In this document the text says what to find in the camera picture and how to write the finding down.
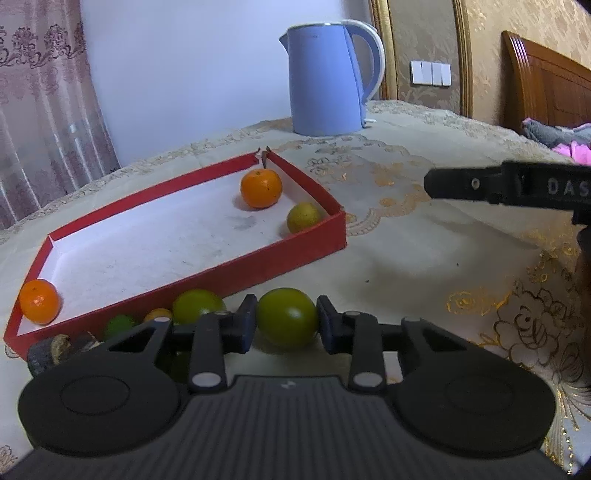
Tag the green round tomato fruit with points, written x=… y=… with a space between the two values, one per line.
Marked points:
x=287 y=318

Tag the wooden bed headboard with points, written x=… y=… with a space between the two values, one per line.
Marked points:
x=543 y=85

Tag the green avocado-like fruit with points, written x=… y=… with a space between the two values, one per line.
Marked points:
x=117 y=325

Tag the pink patterned curtain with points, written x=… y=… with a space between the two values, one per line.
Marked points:
x=53 y=137

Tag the small yellow kumquat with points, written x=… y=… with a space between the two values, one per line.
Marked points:
x=158 y=314

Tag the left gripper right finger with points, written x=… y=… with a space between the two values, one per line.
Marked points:
x=360 y=336

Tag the blue electric kettle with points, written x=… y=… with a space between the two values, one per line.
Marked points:
x=327 y=94

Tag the white wall switch panel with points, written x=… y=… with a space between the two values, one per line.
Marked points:
x=426 y=73

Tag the yellow green lemon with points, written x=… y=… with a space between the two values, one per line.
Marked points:
x=302 y=216

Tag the green yellow fruit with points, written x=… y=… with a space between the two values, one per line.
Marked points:
x=190 y=305

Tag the gold wall moulding frame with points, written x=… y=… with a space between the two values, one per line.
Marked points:
x=432 y=32

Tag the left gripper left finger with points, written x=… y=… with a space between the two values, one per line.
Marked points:
x=215 y=335

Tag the dark sugarcane piece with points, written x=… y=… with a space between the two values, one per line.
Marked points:
x=50 y=352

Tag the cream floral tablecloth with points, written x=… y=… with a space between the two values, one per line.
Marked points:
x=500 y=277

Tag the large orange tangerine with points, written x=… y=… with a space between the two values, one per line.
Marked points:
x=39 y=301

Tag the red cardboard box tray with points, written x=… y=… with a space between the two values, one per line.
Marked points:
x=193 y=231

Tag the small orange tangerine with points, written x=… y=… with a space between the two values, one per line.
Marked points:
x=261 y=188

